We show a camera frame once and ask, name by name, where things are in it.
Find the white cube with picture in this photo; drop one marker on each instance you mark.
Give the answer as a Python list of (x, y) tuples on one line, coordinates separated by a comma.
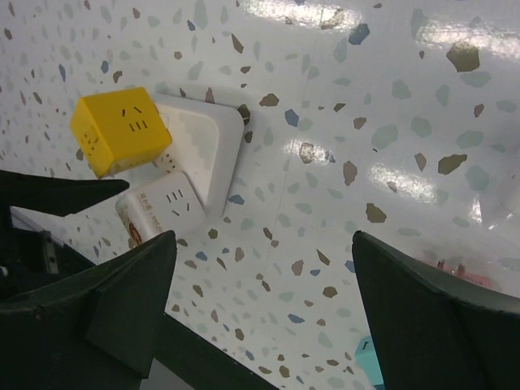
[(167, 204)]

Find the white triangular socket block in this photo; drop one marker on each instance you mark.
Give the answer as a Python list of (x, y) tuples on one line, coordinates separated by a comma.
[(206, 139)]

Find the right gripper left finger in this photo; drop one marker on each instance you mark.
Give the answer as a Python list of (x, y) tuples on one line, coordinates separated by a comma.
[(104, 328)]

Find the yellow cube plug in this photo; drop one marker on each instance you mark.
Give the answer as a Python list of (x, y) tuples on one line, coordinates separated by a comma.
[(119, 130)]

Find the teal plug adapter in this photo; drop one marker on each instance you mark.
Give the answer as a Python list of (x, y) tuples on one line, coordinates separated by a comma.
[(366, 358)]

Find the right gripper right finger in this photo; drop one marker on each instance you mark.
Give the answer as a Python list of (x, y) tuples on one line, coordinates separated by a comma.
[(433, 330)]

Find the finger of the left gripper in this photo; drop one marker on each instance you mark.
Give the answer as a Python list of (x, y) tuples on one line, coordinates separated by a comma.
[(54, 196)]

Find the pink cube plug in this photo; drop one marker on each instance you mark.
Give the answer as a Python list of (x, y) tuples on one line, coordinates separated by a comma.
[(460, 267)]

